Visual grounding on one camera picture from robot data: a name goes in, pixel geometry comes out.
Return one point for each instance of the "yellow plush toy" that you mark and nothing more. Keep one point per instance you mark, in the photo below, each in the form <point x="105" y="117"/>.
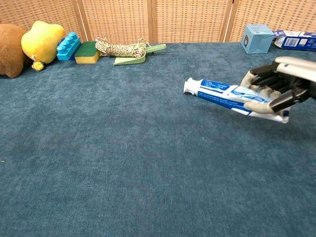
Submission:
<point x="42" y="42"/>

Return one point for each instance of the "light blue cardboard box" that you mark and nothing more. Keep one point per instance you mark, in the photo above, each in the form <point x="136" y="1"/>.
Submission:
<point x="256" y="39"/>

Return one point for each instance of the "woven wooden folding screen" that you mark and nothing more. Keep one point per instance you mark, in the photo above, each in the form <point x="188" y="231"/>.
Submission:
<point x="118" y="19"/>

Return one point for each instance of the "blue white toothpaste carton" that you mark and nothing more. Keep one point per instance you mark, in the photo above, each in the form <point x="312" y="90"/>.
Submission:
<point x="296" y="42"/>

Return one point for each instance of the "green yellow sponge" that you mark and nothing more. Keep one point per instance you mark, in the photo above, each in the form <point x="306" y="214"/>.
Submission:
<point x="86" y="53"/>

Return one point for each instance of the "brown plush toy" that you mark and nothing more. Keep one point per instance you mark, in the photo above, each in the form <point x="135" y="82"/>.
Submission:
<point x="10" y="54"/>

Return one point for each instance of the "blue table cloth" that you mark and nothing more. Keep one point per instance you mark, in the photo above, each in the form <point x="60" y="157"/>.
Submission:
<point x="98" y="148"/>

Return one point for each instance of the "blue toy building brick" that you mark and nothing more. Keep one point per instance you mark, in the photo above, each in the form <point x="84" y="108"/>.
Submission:
<point x="66" y="48"/>

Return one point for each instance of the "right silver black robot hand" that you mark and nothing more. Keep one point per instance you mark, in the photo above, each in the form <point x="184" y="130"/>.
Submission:
<point x="296" y="71"/>

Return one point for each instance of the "light green dustpan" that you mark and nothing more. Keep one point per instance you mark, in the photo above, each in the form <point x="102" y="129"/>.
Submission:
<point x="128" y="61"/>

